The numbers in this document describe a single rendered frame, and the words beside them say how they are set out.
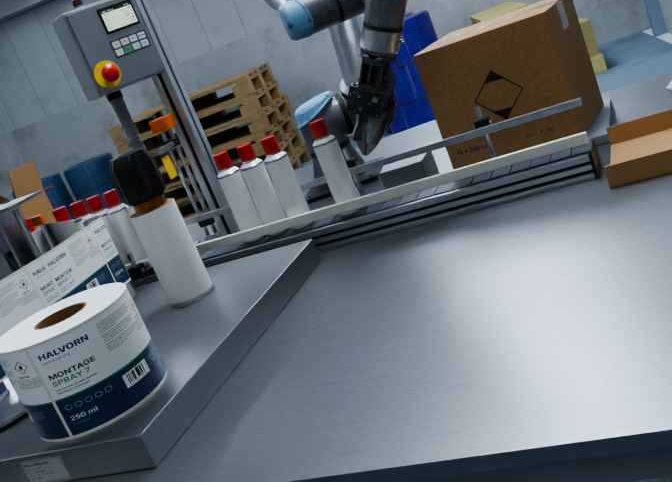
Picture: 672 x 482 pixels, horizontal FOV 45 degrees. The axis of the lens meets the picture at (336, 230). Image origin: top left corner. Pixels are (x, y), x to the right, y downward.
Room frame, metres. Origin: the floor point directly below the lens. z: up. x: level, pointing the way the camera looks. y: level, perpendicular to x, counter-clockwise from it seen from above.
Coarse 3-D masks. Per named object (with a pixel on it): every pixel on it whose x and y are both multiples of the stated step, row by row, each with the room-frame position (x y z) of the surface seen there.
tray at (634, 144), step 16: (608, 128) 1.56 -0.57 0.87; (624, 128) 1.54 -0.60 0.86; (640, 128) 1.53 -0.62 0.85; (656, 128) 1.52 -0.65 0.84; (624, 144) 1.53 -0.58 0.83; (640, 144) 1.49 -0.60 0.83; (656, 144) 1.45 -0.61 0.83; (624, 160) 1.43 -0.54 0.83; (640, 160) 1.30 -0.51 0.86; (656, 160) 1.29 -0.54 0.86; (608, 176) 1.32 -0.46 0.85; (624, 176) 1.31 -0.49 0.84; (640, 176) 1.30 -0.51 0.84; (656, 176) 1.29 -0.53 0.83
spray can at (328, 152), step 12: (324, 120) 1.65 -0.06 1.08; (312, 132) 1.65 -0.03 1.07; (324, 132) 1.64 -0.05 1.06; (324, 144) 1.63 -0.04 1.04; (336, 144) 1.64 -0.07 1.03; (324, 156) 1.64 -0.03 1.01; (336, 156) 1.64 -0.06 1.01; (324, 168) 1.64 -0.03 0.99; (336, 168) 1.63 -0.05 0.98; (336, 180) 1.63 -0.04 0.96; (348, 180) 1.64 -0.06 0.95; (336, 192) 1.64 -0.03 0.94; (348, 192) 1.63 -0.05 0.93
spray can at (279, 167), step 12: (264, 144) 1.69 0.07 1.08; (276, 144) 1.69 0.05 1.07; (276, 156) 1.68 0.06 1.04; (276, 168) 1.68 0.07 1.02; (288, 168) 1.69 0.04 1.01; (276, 180) 1.68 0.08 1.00; (288, 180) 1.68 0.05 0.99; (288, 192) 1.68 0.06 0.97; (300, 192) 1.69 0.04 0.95; (288, 204) 1.68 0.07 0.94; (300, 204) 1.68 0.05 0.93; (288, 216) 1.69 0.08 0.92; (300, 228) 1.68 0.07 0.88
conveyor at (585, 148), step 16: (528, 160) 1.51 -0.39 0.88; (544, 160) 1.47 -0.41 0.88; (560, 160) 1.44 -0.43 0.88; (480, 176) 1.54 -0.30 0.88; (496, 176) 1.49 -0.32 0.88; (416, 192) 1.61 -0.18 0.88; (432, 192) 1.56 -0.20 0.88; (368, 208) 1.64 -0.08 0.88; (384, 208) 1.59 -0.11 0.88; (320, 224) 1.66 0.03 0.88; (272, 240) 1.70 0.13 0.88; (208, 256) 1.78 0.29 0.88
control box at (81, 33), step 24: (120, 0) 1.90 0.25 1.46; (72, 24) 1.84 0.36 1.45; (96, 24) 1.87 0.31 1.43; (144, 24) 1.92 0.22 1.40; (72, 48) 1.87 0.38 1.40; (96, 48) 1.85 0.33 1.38; (144, 48) 1.91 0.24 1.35; (96, 72) 1.84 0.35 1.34; (120, 72) 1.87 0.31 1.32; (144, 72) 1.89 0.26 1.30; (96, 96) 1.86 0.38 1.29
